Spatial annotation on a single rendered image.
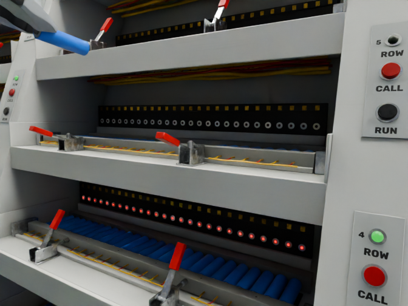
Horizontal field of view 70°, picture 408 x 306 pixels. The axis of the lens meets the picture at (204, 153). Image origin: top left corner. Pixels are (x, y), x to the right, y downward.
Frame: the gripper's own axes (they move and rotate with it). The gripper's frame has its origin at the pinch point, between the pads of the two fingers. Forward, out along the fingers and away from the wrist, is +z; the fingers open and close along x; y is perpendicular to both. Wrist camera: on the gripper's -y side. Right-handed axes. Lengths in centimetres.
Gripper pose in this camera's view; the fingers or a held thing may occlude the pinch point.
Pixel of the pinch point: (37, 30)
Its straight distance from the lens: 40.5
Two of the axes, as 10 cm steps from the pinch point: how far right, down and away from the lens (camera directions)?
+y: 2.1, -9.6, 1.9
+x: -8.6, -0.9, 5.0
